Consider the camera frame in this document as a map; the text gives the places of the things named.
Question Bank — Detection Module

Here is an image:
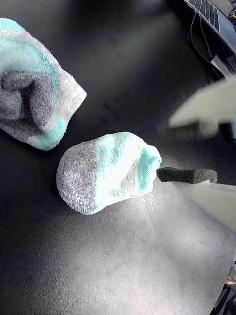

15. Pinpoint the white flat ribbon cable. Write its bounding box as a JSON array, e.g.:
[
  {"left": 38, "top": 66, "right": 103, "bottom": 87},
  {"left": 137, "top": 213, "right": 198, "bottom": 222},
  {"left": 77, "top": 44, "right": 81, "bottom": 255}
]
[{"left": 210, "top": 55, "right": 236, "bottom": 79}]

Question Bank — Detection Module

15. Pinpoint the large grey teal sock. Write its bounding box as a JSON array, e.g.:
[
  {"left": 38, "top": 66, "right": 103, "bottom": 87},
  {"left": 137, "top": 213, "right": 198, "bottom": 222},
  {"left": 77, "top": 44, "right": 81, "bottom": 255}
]
[{"left": 0, "top": 17, "right": 87, "bottom": 151}]

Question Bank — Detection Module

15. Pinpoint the gripper cream right finger black foam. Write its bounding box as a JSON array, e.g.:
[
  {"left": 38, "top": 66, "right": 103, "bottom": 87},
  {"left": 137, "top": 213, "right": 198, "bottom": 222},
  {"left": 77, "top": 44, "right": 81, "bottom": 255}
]
[{"left": 156, "top": 167, "right": 236, "bottom": 233}]

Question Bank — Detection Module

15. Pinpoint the small grey teal balled sock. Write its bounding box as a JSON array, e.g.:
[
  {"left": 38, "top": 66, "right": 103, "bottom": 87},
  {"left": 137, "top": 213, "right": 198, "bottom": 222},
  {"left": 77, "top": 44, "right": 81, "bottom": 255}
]
[{"left": 56, "top": 132, "right": 163, "bottom": 216}]

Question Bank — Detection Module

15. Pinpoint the silver laptop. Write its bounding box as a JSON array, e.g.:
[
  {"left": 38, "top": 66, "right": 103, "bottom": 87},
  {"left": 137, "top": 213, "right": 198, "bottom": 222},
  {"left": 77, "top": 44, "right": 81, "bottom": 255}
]
[{"left": 184, "top": 0, "right": 236, "bottom": 56}]

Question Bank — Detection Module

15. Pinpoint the gripper cream left finger black foam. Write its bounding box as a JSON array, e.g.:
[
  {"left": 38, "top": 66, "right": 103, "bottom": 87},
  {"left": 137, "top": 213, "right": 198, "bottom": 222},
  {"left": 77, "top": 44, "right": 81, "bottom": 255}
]
[{"left": 168, "top": 77, "right": 236, "bottom": 138}]

